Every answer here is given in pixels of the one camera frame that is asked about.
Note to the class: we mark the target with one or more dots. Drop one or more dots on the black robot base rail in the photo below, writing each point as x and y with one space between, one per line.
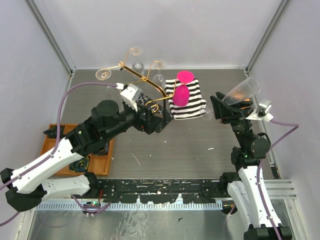
159 191

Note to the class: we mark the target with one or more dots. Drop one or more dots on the clear stemmed wine glass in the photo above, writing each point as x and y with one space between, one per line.
159 78

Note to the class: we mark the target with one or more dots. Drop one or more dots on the green patterned rolled tie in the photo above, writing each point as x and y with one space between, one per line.
52 132

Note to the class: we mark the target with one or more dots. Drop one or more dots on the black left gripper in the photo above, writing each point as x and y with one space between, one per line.
151 123

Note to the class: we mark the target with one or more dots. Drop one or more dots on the yellow blue rolled tie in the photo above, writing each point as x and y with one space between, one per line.
80 166

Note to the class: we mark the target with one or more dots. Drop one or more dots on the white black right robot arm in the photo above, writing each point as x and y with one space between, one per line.
246 184

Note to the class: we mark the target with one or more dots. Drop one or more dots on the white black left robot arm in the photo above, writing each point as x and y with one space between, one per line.
28 186

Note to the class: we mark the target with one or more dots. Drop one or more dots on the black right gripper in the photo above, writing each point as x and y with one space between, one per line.
224 111

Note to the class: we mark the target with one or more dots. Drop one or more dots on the tall clear champagne flute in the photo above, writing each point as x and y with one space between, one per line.
240 94

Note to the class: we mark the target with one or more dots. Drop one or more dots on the pink plastic wine glass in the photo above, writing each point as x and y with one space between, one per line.
181 93

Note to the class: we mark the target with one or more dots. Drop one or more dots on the white slotted cable duct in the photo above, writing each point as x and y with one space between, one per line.
176 206

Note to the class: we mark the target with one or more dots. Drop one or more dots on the gold wine glass rack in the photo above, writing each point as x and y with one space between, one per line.
156 110

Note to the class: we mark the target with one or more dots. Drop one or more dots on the black white striped cloth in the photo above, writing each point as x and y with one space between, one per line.
195 102

